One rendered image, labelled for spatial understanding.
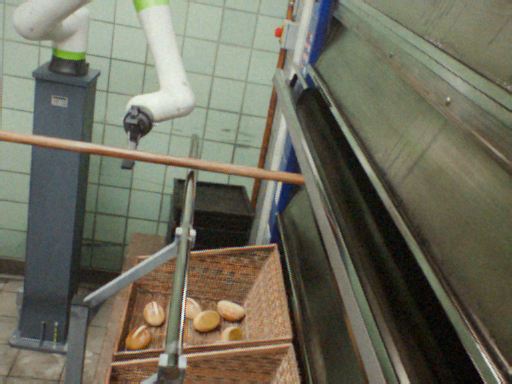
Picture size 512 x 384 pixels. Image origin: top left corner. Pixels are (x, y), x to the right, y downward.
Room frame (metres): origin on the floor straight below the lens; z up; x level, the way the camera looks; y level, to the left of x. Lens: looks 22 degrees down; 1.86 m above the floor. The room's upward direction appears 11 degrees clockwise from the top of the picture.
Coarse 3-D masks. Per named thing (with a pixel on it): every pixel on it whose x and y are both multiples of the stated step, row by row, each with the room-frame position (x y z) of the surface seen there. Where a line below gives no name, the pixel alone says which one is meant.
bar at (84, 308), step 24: (192, 144) 1.98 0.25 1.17; (192, 192) 1.60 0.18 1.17; (192, 216) 1.47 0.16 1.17; (192, 240) 1.36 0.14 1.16; (144, 264) 1.36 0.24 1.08; (120, 288) 1.35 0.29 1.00; (72, 312) 1.32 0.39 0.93; (96, 312) 1.35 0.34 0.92; (72, 336) 1.33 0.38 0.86; (168, 336) 0.97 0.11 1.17; (72, 360) 1.33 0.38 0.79; (168, 360) 0.90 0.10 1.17
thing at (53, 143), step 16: (32, 144) 1.69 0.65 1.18; (48, 144) 1.69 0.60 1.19; (64, 144) 1.70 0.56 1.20; (80, 144) 1.71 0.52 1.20; (96, 144) 1.72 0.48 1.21; (144, 160) 1.73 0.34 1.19; (160, 160) 1.74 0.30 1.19; (176, 160) 1.74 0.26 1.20; (192, 160) 1.75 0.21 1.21; (256, 176) 1.77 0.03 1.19; (272, 176) 1.78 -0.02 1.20; (288, 176) 1.79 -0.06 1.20
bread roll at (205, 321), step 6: (204, 312) 1.86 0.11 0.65; (210, 312) 1.87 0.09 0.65; (198, 318) 1.83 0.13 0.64; (204, 318) 1.84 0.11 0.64; (210, 318) 1.85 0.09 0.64; (216, 318) 1.87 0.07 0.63; (192, 324) 1.84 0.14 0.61; (198, 324) 1.82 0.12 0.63; (204, 324) 1.83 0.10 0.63; (210, 324) 1.84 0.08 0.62; (216, 324) 1.86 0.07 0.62; (198, 330) 1.82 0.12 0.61; (204, 330) 1.82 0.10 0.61
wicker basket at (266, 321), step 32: (192, 256) 2.01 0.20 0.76; (224, 256) 2.03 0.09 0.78; (256, 256) 2.05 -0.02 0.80; (128, 288) 1.78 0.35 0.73; (160, 288) 2.00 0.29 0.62; (192, 288) 2.02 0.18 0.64; (224, 288) 2.03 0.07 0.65; (256, 288) 2.00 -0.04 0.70; (128, 320) 1.82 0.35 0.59; (192, 320) 1.89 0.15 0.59; (224, 320) 1.93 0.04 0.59; (256, 320) 1.83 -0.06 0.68; (288, 320) 1.59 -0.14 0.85; (128, 352) 1.46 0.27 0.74; (160, 352) 1.47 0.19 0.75; (192, 352) 1.48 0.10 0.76
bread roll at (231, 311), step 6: (222, 306) 1.94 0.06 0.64; (228, 306) 1.93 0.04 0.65; (234, 306) 1.93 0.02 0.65; (240, 306) 1.95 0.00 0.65; (222, 312) 1.93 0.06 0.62; (228, 312) 1.92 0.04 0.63; (234, 312) 1.92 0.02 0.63; (240, 312) 1.93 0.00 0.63; (228, 318) 1.92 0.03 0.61; (234, 318) 1.92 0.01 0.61; (240, 318) 1.93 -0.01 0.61
